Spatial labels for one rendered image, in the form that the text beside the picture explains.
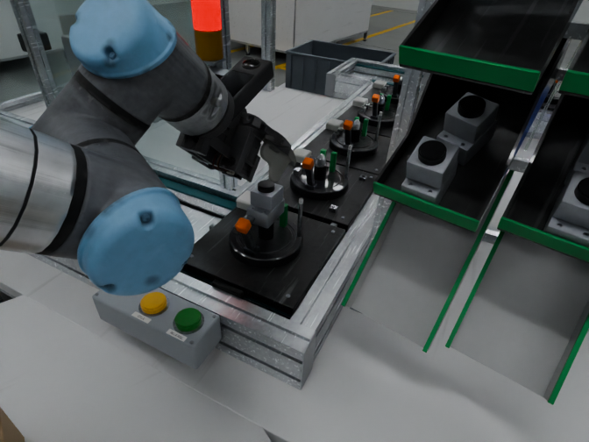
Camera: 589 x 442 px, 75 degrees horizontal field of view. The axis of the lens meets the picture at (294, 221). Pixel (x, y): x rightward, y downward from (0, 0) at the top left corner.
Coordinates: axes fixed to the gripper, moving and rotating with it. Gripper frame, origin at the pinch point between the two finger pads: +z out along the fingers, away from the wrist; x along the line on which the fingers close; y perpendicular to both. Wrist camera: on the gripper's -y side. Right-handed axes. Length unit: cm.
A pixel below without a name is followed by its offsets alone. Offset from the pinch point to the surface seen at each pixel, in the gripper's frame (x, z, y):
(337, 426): 24.3, 5.7, 36.6
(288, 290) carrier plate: 9.4, 6.5, 20.6
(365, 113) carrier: -4, 63, -36
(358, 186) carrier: 8.3, 34.3, -6.0
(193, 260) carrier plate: -9.1, 5.1, 22.0
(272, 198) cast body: 2.0, 3.4, 7.0
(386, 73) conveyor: -16, 118, -81
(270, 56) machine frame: -60, 87, -62
